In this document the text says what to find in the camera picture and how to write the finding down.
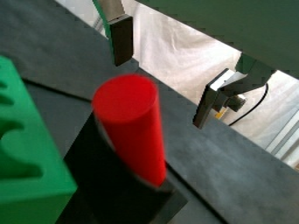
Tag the green shape sorter block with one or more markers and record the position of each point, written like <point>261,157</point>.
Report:
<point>37,184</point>

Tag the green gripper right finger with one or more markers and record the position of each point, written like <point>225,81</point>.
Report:
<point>231,83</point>

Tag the red cylinder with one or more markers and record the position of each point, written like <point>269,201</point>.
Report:
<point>126,106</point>

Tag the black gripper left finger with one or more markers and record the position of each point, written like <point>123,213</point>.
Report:
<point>119,29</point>

